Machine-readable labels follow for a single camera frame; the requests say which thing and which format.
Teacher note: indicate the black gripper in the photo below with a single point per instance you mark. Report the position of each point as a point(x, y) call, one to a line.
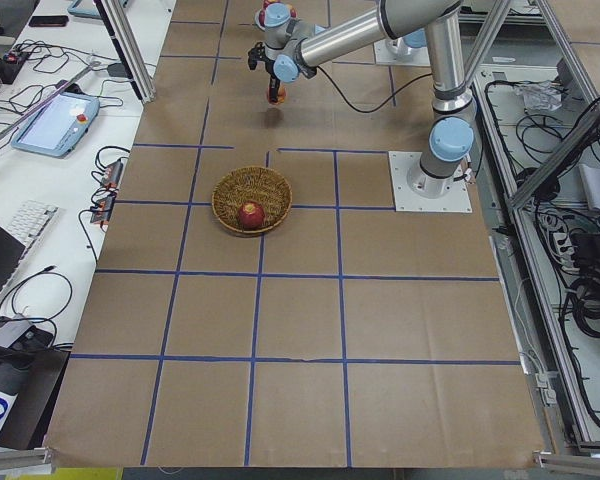
point(271, 81)

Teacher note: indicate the red yellow apple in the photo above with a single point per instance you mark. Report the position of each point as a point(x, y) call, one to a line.
point(282, 95)

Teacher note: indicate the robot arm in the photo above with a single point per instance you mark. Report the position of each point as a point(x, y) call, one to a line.
point(407, 45)
point(293, 47)

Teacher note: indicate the light blue plate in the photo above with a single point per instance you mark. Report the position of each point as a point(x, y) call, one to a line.
point(256, 21)

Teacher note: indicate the woven wicker basket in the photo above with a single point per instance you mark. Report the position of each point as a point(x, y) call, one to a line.
point(261, 184)

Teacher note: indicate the red apple in basket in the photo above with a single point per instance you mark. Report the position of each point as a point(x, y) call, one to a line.
point(251, 216)

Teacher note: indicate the blue teach pendant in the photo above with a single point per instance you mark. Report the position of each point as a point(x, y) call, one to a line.
point(56, 130)
point(86, 9)

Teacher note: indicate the black smartphone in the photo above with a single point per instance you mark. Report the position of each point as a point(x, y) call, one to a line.
point(48, 21)

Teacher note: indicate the white keyboard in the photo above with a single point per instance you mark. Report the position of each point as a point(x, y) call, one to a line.
point(30, 221)

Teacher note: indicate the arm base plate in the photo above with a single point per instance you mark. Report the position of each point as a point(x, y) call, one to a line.
point(416, 192)
point(384, 57)

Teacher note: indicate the aluminium frame post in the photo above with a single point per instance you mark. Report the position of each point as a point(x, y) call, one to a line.
point(121, 35)

